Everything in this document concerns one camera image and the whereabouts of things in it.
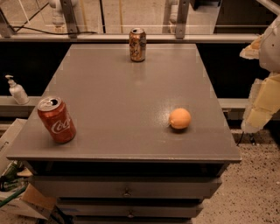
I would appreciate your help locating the drawer with knob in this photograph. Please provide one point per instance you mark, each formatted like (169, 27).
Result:
(133, 208)
(126, 187)

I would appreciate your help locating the top drawer with knob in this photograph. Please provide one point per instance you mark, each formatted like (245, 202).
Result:
(126, 187)

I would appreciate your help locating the metal railing frame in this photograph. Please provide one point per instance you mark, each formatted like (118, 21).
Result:
(112, 20)

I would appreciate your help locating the orange fruit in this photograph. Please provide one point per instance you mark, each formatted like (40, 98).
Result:
(180, 118)

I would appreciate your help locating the orange soda can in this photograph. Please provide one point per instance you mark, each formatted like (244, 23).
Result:
(137, 44)

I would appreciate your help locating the red coke can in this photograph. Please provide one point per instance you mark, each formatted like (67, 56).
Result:
(54, 115)

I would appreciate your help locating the white pump dispenser bottle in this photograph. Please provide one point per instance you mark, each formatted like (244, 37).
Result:
(17, 91)

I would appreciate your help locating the cardboard box with clutter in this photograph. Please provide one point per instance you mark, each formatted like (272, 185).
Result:
(16, 195)

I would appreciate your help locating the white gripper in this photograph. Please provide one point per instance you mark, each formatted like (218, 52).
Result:
(271, 48)

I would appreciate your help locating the grey drawer cabinet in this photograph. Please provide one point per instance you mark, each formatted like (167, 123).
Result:
(121, 110)

